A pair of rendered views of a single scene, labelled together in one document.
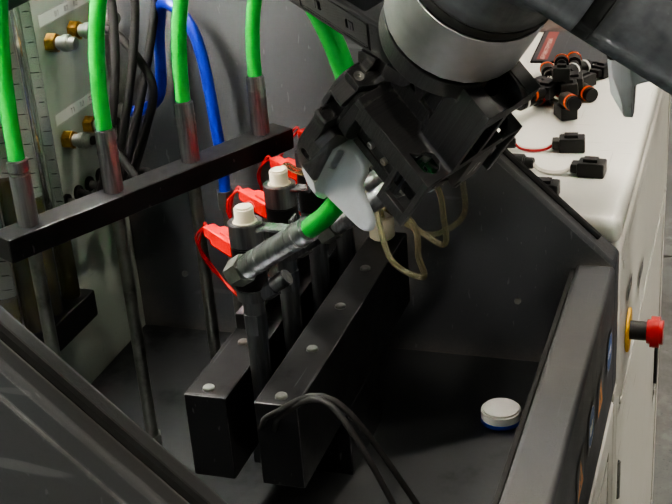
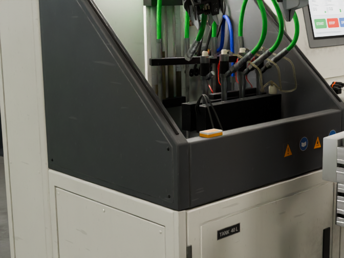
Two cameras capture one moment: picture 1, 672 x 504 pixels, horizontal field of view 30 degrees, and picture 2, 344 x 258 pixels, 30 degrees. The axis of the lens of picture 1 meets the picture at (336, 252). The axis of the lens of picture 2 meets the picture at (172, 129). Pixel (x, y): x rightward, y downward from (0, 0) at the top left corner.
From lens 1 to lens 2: 1.08 m
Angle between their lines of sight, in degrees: 30
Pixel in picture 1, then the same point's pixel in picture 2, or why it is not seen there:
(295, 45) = (258, 32)
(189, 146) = (213, 50)
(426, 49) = not seen: outside the picture
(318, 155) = (186, 6)
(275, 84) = (253, 44)
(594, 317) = (317, 114)
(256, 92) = (239, 40)
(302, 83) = not seen: hidden behind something
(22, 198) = (158, 49)
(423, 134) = not seen: outside the picture
